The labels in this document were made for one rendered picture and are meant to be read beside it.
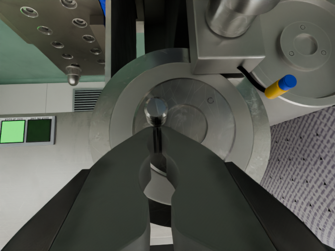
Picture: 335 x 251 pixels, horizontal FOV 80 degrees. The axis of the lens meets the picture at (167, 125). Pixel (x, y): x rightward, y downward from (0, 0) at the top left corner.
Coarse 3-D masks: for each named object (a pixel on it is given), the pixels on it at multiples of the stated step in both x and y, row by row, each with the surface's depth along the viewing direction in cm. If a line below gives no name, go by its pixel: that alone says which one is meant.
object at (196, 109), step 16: (176, 80) 15; (192, 80) 15; (144, 96) 15; (160, 96) 15; (176, 96) 15; (192, 96) 15; (208, 96) 15; (144, 112) 14; (176, 112) 15; (192, 112) 15; (208, 112) 15; (224, 112) 15; (176, 128) 14; (192, 128) 14; (208, 128) 14; (224, 128) 14; (208, 144) 14; (224, 144) 14; (160, 160) 14; (224, 160) 14
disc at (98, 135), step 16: (176, 48) 18; (128, 64) 17; (144, 64) 17; (160, 64) 17; (112, 80) 17; (128, 80) 17; (240, 80) 17; (112, 96) 17; (256, 96) 17; (96, 112) 16; (256, 112) 17; (96, 128) 16; (256, 128) 17; (96, 144) 16; (256, 144) 16; (96, 160) 16; (256, 160) 16; (256, 176) 16; (160, 208) 15; (160, 224) 15
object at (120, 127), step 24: (144, 72) 17; (168, 72) 17; (120, 96) 16; (240, 96) 17; (120, 120) 16; (240, 120) 16; (240, 144) 16; (240, 168) 15; (144, 192) 15; (168, 192) 15
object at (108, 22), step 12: (108, 0) 19; (120, 0) 24; (108, 12) 19; (120, 12) 24; (108, 24) 18; (120, 24) 24; (132, 24) 37; (108, 36) 18; (120, 36) 23; (132, 36) 36; (108, 48) 18; (120, 48) 23; (132, 48) 36; (108, 60) 18; (120, 60) 23; (132, 60) 35; (108, 72) 17
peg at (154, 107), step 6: (150, 102) 12; (156, 102) 12; (162, 102) 12; (144, 108) 12; (150, 108) 12; (156, 108) 12; (162, 108) 12; (150, 114) 12; (156, 114) 12; (162, 114) 12; (150, 120) 12; (156, 120) 12; (162, 120) 12; (156, 126) 14
